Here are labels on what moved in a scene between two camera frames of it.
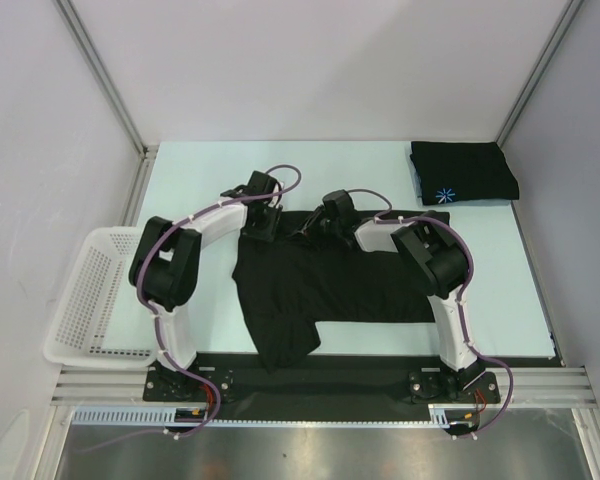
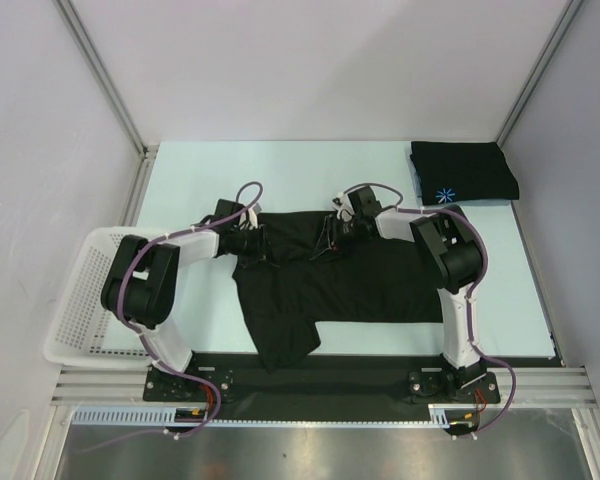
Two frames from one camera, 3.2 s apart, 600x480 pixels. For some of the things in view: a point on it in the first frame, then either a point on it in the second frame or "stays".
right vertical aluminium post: [539, 70] stays
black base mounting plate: [319, 386] stays
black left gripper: [267, 233] to [259, 236]
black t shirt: [287, 287] stays
